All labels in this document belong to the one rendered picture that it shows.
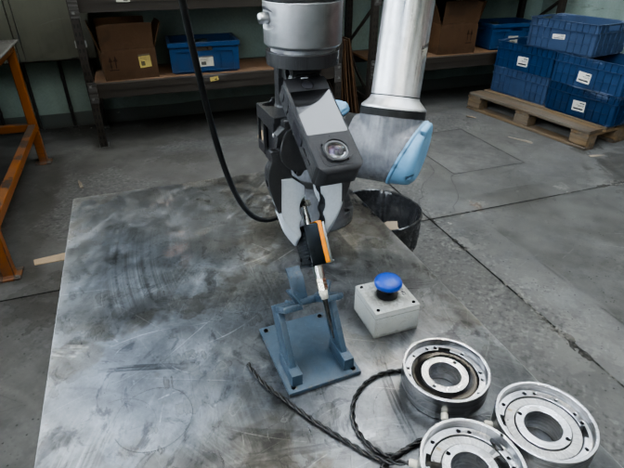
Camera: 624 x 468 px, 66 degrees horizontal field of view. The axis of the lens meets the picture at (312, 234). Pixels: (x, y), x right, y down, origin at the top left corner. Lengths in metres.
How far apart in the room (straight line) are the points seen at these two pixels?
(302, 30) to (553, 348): 1.74
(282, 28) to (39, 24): 3.68
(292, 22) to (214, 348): 0.44
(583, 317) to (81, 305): 1.88
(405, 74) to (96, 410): 0.67
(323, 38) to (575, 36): 3.87
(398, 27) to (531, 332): 1.47
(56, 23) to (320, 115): 3.69
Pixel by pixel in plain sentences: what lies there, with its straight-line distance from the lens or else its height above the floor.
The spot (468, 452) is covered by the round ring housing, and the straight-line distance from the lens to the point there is 0.58.
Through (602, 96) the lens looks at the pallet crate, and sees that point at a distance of 4.14.
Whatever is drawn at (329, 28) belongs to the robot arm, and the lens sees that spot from 0.47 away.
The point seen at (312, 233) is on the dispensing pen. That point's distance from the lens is 0.53.
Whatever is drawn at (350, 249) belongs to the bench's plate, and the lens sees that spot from 0.89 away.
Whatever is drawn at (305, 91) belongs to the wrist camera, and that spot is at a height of 1.16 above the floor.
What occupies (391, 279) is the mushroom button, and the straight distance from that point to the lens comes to 0.70.
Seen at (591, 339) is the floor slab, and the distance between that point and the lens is 2.14.
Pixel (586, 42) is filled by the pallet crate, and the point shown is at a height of 0.67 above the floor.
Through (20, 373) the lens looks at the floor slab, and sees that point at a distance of 2.02.
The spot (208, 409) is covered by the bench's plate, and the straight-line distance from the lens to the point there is 0.63.
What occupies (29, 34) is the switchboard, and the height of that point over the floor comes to 0.74.
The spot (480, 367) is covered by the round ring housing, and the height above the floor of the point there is 0.83.
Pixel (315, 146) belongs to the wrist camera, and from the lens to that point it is 0.43.
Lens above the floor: 1.28
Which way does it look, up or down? 31 degrees down
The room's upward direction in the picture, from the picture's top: straight up
